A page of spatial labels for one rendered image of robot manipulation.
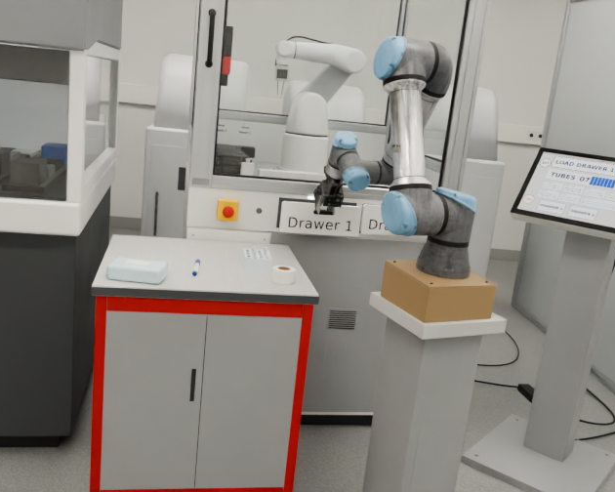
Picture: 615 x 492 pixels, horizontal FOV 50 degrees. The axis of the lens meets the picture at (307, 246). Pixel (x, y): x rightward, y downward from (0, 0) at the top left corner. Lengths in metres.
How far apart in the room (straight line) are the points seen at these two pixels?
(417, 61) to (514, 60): 4.21
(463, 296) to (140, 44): 4.31
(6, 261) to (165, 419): 0.74
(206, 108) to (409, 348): 1.08
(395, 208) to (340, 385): 1.13
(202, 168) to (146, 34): 3.40
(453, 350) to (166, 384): 0.81
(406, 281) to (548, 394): 1.09
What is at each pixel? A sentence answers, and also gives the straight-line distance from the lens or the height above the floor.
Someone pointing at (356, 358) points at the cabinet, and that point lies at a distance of 2.67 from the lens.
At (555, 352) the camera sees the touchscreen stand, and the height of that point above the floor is 0.46.
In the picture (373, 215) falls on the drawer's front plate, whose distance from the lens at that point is 2.49.
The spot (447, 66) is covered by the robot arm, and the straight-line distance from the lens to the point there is 1.93.
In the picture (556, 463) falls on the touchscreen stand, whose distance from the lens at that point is 2.83.
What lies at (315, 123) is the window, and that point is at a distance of 2.43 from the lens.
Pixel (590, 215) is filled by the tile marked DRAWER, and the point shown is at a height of 1.00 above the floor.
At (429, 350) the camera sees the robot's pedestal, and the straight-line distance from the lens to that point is 1.86.
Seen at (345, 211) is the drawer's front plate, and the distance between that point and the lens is 2.39.
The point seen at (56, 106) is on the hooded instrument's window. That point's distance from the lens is 2.15.
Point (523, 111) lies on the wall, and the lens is 6.09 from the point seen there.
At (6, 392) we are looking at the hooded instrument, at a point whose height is 0.23.
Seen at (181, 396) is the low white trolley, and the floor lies 0.43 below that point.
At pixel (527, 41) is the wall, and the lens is 6.09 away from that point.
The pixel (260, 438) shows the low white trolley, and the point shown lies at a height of 0.30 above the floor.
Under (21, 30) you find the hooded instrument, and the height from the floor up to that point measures 1.40.
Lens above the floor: 1.33
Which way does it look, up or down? 13 degrees down
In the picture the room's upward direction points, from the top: 6 degrees clockwise
